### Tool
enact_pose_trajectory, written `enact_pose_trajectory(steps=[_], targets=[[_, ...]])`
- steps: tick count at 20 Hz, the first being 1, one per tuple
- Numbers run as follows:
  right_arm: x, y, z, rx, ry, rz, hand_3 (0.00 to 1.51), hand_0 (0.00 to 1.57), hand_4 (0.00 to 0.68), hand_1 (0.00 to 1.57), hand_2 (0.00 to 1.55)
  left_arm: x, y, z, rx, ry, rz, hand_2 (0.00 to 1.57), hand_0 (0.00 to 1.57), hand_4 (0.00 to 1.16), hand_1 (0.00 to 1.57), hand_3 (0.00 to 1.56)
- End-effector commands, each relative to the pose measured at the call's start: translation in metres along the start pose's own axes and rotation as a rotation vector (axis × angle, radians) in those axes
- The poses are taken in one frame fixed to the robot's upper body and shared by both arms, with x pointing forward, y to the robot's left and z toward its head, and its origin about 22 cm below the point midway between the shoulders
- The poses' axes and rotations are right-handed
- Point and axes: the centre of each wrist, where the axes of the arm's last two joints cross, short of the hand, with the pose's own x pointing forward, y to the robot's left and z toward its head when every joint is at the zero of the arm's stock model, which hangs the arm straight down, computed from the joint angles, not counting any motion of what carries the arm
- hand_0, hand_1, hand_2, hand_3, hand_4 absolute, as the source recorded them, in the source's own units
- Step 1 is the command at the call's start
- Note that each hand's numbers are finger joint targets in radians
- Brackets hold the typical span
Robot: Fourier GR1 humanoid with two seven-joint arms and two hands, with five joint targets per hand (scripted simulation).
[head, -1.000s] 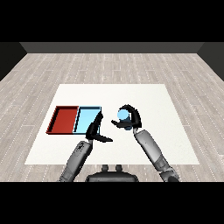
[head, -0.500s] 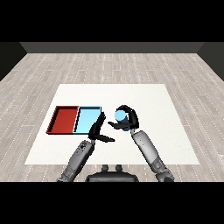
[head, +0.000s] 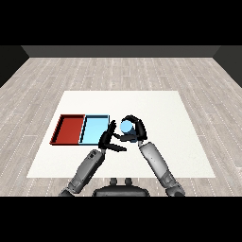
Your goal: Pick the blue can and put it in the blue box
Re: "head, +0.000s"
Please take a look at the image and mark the dark grey robot body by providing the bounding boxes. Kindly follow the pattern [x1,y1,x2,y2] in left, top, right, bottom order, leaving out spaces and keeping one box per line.
[91,177,151,198]

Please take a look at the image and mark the red shallow open box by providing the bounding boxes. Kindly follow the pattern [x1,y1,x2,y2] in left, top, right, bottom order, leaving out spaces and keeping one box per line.
[49,113,87,147]

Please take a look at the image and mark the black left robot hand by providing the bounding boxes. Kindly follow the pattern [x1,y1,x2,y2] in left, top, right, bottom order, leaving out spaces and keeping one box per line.
[97,120,128,153]

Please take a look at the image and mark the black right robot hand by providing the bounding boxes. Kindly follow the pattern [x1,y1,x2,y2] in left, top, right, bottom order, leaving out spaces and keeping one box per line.
[112,114,148,147]

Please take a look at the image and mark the small blue can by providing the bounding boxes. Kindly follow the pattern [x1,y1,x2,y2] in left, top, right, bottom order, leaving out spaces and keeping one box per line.
[119,120,138,144]

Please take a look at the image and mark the light blue shallow open box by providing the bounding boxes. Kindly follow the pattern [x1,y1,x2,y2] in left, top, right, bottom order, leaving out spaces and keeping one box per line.
[78,113,111,147]

